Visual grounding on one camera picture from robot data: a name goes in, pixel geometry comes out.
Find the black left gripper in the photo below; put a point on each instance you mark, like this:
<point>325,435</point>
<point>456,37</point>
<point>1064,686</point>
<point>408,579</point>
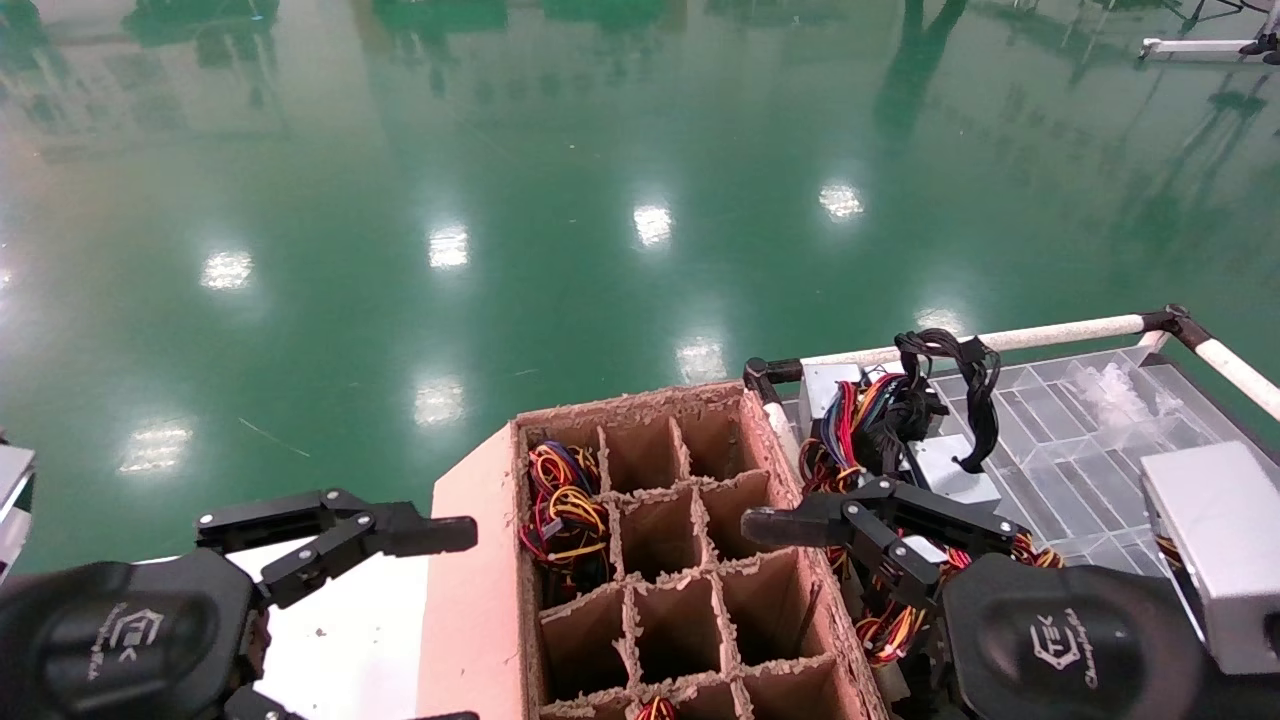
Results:
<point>120,640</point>

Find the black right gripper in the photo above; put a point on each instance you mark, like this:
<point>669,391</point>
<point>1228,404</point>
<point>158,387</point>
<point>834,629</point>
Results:
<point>1070,640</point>

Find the cardboard box with dividers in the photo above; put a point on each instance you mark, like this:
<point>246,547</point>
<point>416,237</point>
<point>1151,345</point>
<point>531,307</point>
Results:
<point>470,600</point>

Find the clear plastic divider tray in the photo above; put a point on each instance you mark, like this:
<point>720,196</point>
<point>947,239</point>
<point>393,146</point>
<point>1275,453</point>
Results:
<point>1060,450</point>

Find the crumpled clear plastic bag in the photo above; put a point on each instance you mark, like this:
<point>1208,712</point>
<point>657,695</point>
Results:
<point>1120,395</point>

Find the black caster wheel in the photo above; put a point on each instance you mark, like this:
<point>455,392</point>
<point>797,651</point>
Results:
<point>1262,47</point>

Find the short white cart rail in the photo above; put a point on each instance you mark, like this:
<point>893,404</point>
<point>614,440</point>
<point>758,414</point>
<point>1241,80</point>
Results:
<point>778,425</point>

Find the black rail corner connector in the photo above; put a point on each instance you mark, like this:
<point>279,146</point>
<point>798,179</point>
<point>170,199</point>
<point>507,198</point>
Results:
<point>765,375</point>
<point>1175,322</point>

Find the long white cart rail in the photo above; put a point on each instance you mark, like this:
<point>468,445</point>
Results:
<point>1050,331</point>

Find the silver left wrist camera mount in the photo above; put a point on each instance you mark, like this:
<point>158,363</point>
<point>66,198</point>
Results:
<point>12,480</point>

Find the white cart side rail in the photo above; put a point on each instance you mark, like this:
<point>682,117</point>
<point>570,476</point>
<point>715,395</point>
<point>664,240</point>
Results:
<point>1240,372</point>

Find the white metal frame base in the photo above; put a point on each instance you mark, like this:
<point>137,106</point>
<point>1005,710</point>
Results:
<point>1190,46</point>

